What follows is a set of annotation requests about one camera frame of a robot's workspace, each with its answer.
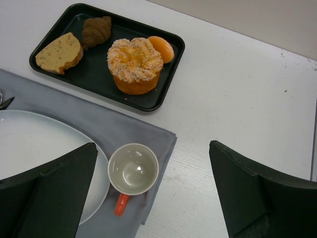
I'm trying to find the black rectangular tray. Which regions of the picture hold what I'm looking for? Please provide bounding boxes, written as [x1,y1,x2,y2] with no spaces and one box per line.
[29,3,185,112]

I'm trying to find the large sugared orange bun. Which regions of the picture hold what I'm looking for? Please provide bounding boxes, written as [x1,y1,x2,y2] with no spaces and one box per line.
[107,38,163,95]

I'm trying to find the silver fork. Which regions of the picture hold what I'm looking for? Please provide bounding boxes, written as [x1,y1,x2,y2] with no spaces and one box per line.
[0,97,15,110]

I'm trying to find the grey cloth placemat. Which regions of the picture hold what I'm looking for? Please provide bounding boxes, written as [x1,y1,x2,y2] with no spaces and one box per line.
[0,70,177,238]

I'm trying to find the orange mug white inside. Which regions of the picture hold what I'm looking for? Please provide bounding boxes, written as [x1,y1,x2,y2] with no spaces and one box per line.
[107,143,159,216]

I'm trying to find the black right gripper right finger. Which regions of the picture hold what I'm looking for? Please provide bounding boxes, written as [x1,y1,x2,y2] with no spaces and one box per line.
[209,140,317,238]

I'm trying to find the yellow bread slice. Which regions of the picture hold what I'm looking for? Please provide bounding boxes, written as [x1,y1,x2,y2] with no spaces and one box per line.
[35,32,84,75]

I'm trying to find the white oval plate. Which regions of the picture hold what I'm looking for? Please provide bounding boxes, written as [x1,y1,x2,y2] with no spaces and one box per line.
[0,110,110,224]

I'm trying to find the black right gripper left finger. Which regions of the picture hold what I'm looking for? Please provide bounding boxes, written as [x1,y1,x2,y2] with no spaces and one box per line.
[0,142,98,238]

